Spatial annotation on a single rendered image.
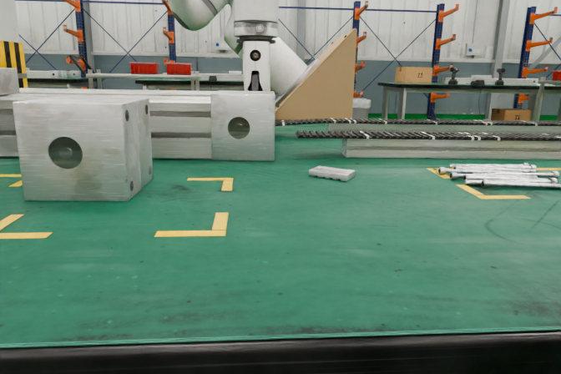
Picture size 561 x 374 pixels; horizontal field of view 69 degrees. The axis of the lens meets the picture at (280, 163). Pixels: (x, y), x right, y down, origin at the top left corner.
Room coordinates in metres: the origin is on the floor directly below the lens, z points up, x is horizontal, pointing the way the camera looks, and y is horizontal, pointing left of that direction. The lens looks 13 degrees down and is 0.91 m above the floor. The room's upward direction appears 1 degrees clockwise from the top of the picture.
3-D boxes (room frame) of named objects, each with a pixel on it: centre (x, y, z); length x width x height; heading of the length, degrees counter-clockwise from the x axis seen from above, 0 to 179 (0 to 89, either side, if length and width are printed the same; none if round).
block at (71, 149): (0.44, 0.20, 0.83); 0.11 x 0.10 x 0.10; 2
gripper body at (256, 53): (0.82, 0.05, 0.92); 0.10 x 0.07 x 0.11; 2
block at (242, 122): (0.64, 0.06, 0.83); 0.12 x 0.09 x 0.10; 2
